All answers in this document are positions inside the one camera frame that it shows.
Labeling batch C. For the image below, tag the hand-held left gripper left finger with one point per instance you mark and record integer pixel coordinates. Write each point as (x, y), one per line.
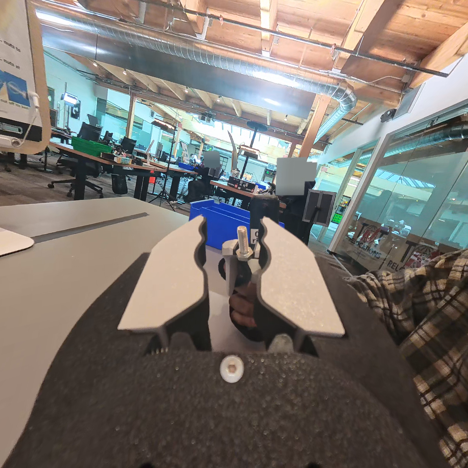
(168, 281)

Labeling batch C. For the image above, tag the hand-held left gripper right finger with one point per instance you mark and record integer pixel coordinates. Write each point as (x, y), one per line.
(296, 285)

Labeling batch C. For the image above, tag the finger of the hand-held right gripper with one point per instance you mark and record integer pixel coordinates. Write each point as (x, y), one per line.
(231, 278)
(255, 272)

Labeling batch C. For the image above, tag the silver hex bolt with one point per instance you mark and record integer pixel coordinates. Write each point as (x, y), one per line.
(242, 236)

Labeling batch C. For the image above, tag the blue plastic bin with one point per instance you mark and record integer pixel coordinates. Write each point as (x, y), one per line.
(219, 226)

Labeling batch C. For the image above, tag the person's right forearm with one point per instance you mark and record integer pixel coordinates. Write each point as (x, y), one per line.
(431, 310)

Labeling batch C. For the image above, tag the person's right hand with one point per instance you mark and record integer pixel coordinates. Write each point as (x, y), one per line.
(243, 303)

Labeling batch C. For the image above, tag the wooden office desk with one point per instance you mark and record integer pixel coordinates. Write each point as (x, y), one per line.
(139, 167)
(234, 186)

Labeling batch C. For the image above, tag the grey panel on stand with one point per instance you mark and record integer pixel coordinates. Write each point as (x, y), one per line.
(321, 206)

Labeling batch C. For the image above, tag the black office chair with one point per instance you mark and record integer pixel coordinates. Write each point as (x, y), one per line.
(86, 168)

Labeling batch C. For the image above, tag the green plastic crate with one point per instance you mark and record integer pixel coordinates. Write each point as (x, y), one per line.
(91, 148)

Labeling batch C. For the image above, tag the printed instruction sheet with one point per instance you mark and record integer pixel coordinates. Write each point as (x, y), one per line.
(14, 55)

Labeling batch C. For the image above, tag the silver ventilation duct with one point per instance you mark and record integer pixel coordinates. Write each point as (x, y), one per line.
(182, 55)

